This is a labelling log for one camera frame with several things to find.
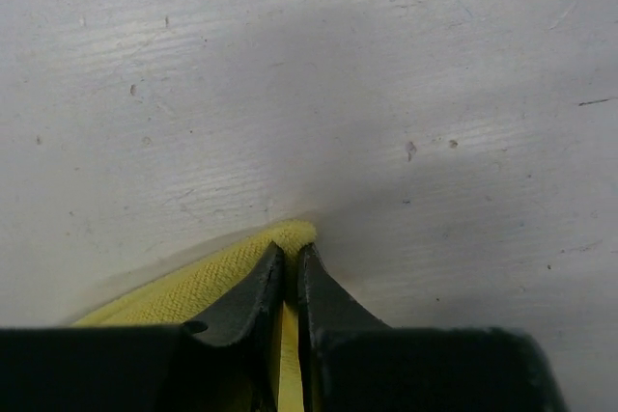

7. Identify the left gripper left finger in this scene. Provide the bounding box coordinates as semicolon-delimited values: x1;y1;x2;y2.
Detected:
1;244;284;411

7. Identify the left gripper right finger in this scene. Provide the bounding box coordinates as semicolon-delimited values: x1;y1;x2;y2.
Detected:
297;245;568;411

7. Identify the yellow towel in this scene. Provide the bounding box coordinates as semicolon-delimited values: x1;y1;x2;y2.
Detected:
74;220;318;411

